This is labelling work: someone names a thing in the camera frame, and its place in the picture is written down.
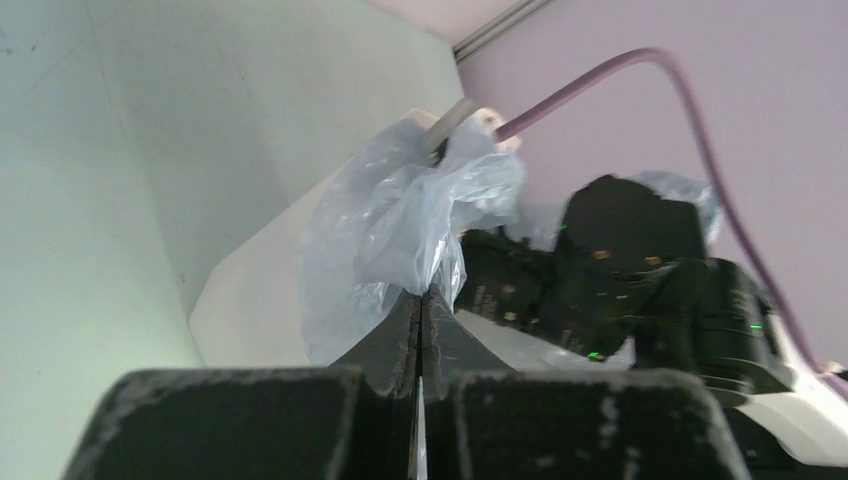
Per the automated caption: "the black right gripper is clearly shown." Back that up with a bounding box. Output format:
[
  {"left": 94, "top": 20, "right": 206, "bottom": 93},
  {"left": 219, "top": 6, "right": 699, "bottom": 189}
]
[{"left": 453, "top": 175, "right": 709, "bottom": 361}]

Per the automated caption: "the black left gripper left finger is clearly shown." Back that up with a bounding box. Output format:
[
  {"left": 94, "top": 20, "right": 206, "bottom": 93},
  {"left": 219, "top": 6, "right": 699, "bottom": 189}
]
[{"left": 64, "top": 293, "right": 421, "bottom": 479}]

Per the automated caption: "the blue plastic trash bag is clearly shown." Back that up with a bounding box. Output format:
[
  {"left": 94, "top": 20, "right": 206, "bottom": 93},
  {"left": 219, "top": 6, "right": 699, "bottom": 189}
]
[{"left": 298, "top": 115, "right": 725, "bottom": 367}]

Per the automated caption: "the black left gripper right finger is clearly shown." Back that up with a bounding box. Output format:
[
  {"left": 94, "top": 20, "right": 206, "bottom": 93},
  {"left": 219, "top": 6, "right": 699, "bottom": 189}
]
[{"left": 420, "top": 288, "right": 749, "bottom": 479}]

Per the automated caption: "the aluminium right corner post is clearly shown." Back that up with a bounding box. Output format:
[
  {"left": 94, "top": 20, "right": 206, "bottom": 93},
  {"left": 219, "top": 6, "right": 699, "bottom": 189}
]
[{"left": 453, "top": 0, "right": 554, "bottom": 64}]

